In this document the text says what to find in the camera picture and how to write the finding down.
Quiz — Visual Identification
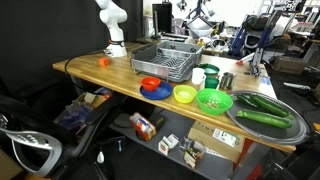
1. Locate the shiny metal cup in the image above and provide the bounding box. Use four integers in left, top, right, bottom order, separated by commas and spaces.
219, 71, 237, 91

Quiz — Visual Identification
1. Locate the yellow bowl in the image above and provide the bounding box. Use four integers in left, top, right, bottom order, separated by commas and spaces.
172, 84, 198, 104

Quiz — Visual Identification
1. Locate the brown cardboard box with label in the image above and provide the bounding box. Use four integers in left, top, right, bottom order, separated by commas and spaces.
187, 120, 246, 164

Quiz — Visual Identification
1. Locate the black office chair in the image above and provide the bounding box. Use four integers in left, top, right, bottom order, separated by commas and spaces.
0, 94, 128, 178

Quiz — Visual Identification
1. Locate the small white box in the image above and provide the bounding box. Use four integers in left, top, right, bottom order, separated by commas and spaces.
158, 133, 180, 156

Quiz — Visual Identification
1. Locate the white cup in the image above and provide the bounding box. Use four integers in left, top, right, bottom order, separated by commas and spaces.
191, 67, 206, 85

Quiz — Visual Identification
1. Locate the grey dish rack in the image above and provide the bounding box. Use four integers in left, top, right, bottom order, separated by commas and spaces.
129, 40, 205, 84

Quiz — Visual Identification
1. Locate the dark green cup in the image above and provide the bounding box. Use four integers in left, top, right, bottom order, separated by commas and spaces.
204, 76, 220, 90

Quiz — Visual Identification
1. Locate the small orange block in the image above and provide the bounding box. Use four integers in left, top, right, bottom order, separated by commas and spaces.
98, 56, 111, 67

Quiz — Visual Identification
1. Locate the black power cable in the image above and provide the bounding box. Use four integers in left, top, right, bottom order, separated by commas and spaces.
63, 49, 105, 86

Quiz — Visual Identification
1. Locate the small yellow and black box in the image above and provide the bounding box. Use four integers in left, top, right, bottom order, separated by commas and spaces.
182, 139, 206, 170

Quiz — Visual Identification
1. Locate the grey lower shelf board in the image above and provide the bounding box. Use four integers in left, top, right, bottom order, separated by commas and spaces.
109, 106, 235, 180

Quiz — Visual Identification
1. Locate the orange-red bowl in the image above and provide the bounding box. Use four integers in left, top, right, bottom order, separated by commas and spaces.
140, 76, 162, 92

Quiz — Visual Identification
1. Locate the purple plastic bag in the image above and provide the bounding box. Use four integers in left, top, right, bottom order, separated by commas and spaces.
55, 103, 94, 130

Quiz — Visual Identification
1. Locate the blue plate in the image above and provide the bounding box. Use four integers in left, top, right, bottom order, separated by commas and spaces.
139, 81, 174, 101

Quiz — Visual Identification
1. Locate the round grey metal tray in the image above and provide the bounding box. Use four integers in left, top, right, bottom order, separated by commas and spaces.
225, 89, 311, 146

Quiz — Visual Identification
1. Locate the orange and white package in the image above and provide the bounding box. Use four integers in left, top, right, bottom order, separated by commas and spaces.
129, 111, 157, 142

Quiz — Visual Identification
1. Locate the dark green plate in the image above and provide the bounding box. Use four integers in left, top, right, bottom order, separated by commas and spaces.
198, 63, 221, 77

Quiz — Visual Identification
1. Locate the black computer monitor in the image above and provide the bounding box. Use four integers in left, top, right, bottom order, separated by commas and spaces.
151, 2, 174, 34

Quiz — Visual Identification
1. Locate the white plastic basket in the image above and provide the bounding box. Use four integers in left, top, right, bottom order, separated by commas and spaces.
186, 16, 216, 40

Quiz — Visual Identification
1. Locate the plain brown cardboard box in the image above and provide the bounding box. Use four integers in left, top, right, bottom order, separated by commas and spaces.
273, 54, 306, 75

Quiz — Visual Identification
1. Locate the blue metal stand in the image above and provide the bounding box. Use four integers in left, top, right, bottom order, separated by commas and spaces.
248, 9, 284, 78

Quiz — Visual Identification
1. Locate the bright green bowl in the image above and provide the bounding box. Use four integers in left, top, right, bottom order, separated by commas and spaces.
195, 88, 234, 116

